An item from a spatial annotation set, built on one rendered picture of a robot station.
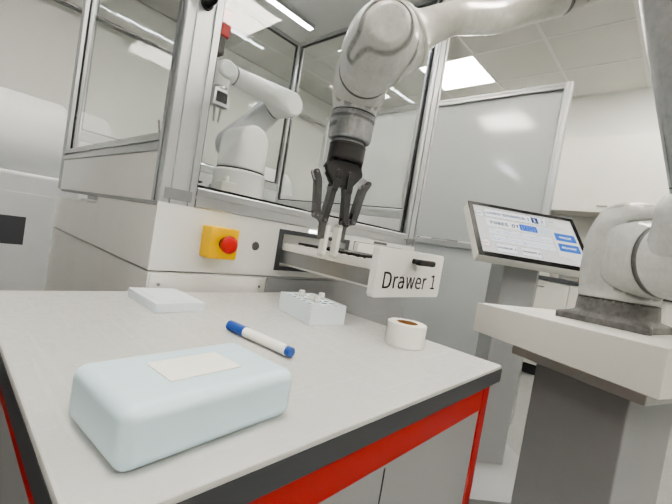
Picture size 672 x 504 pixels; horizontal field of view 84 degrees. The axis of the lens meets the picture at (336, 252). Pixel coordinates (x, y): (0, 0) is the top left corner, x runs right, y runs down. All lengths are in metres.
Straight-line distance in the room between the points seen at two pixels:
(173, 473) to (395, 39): 0.56
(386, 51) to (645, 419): 0.87
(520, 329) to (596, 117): 4.01
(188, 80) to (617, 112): 4.32
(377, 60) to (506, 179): 2.11
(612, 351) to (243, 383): 0.66
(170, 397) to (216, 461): 0.06
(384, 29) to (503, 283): 1.38
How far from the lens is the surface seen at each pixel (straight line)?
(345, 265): 0.86
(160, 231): 0.86
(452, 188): 2.79
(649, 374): 0.81
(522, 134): 2.72
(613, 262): 0.98
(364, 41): 0.62
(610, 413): 0.99
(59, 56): 4.20
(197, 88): 0.92
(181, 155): 0.88
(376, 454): 0.46
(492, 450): 2.03
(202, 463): 0.31
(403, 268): 0.87
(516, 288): 1.85
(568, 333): 0.86
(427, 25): 0.70
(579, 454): 1.04
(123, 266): 1.01
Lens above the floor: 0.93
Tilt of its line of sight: 2 degrees down
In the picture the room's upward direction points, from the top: 9 degrees clockwise
